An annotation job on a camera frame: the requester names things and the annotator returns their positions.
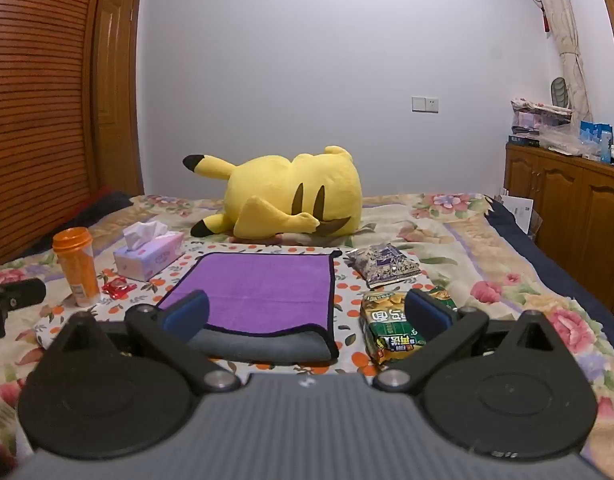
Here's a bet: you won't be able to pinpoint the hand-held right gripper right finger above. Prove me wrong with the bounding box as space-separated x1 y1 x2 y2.
373 288 584 394

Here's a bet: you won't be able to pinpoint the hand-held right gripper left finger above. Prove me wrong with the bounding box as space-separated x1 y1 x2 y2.
36 289 243 394

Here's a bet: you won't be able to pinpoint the purple and grey towel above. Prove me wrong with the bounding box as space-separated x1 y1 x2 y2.
156 250 344 367

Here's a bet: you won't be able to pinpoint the green snack packet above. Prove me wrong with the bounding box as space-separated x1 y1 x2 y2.
359 286 459 366

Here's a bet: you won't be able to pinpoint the orange plastic bottle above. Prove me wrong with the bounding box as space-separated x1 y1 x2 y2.
52 227 101 308

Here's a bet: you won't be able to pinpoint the purple snack packet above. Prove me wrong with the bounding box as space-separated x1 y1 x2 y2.
346 242 422 290

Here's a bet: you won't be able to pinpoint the pink tissue box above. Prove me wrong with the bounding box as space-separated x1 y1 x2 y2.
113 220 187 283

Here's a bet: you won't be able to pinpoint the red candy wrapper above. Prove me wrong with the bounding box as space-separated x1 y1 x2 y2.
102 278 138 300

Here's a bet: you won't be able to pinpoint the floral blanket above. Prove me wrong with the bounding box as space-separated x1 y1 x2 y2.
0 192 614 480

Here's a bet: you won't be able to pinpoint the white cardboard box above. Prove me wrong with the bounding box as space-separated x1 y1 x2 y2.
496 189 536 235

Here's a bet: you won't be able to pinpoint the dark blue bed sheet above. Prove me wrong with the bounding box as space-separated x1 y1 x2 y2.
484 194 614 332

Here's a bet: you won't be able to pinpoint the yellow plush toy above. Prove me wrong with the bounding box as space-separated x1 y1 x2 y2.
182 145 363 239

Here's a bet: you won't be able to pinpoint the wooden cabinet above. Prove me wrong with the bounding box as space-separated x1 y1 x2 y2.
504 142 614 307

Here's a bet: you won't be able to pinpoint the slatted wooden wardrobe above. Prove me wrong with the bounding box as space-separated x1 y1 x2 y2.
0 0 111 267

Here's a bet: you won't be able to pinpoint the wooden door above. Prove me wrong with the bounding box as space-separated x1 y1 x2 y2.
91 0 146 197

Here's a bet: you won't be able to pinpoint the stack of packaged goods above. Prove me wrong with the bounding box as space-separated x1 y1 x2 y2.
508 99 574 149

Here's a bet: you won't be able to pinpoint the clear plastic bag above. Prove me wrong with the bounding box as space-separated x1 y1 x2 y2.
539 124 601 159

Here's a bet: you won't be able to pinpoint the blue and white boxes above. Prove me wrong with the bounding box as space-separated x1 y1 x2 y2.
579 120 614 163

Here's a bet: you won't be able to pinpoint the small grey fan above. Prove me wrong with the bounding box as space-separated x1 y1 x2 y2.
550 77 569 109

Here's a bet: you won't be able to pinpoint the beige patterned curtain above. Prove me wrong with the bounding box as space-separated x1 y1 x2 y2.
528 0 596 127

